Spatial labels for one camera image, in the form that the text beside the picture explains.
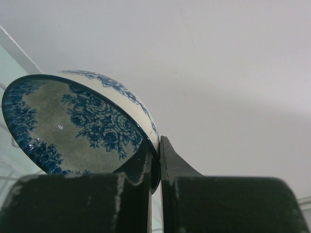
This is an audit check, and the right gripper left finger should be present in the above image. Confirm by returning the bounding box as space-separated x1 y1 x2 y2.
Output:
0 142 152 233

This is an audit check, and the clear plastic dish rack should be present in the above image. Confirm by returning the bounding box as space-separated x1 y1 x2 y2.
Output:
0 29 311 233

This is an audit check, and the blue floral white bowl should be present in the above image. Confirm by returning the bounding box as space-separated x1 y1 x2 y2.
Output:
1 70 160 192

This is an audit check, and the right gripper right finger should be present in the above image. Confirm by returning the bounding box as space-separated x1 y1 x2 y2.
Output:
160 136 309 233

